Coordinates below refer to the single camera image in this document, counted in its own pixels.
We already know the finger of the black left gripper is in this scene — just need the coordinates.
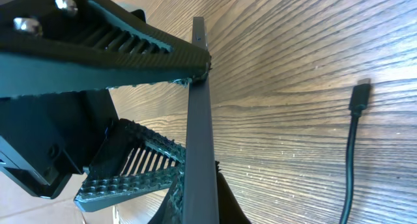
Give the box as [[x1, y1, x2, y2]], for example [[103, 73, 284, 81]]
[[1, 0, 211, 98]]

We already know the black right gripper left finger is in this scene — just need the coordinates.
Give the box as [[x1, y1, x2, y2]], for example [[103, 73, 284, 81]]
[[148, 175, 184, 224]]

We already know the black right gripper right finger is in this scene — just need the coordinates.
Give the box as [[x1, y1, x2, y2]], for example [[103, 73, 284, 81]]
[[215, 161, 251, 224]]

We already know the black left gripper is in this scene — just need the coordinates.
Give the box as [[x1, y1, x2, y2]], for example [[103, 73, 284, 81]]
[[1, 90, 186, 212]]

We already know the Samsung Galaxy smartphone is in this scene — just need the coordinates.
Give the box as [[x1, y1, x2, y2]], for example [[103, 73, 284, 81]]
[[180, 16, 220, 224]]

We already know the black USB charging cable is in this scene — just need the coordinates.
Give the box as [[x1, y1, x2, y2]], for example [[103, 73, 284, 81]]
[[338, 77, 373, 224]]

